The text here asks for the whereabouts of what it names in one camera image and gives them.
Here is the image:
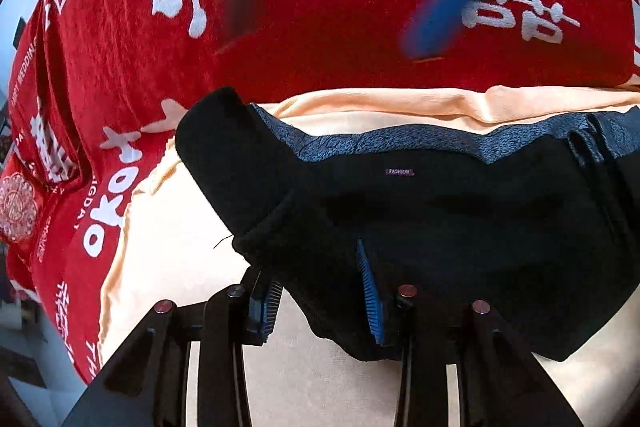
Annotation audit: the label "red wedding blanket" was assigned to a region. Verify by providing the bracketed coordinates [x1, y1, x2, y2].
[1, 0, 639, 383]

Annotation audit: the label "black pants with blue trim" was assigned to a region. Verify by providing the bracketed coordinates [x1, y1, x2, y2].
[176, 88, 639, 361]

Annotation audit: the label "peach cloth cover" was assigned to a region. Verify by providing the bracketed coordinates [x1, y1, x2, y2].
[99, 86, 639, 426]

